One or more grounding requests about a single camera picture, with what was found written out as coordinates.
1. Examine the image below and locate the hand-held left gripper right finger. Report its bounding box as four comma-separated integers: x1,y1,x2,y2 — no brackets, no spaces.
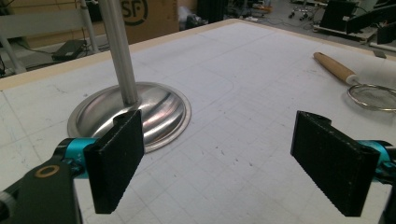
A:
290,110,396,217

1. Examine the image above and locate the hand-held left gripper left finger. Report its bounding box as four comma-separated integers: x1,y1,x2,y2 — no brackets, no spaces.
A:
55,109,146,215

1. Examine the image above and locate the metal stand with round base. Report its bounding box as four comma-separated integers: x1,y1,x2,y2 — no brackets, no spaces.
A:
67,0,192,154

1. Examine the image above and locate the white grid mat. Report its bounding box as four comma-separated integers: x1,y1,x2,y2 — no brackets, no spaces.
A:
0,21,396,224

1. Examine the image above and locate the black flat device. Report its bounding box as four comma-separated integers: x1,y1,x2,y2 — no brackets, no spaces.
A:
50,39,89,63

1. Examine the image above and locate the black equipment case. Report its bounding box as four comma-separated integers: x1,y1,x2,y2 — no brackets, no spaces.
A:
319,0,359,32

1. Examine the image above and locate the brown cardboard box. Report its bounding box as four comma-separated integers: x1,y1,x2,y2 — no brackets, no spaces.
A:
120,0,180,45

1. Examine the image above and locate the office chair wheel base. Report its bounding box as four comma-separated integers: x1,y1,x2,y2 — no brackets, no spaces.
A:
288,6,313,21

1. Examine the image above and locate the wooden handled mesh strainer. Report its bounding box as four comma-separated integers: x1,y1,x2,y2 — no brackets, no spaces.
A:
312,51,396,112

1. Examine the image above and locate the white metal frame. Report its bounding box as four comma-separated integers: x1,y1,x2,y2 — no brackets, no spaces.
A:
0,0,101,76

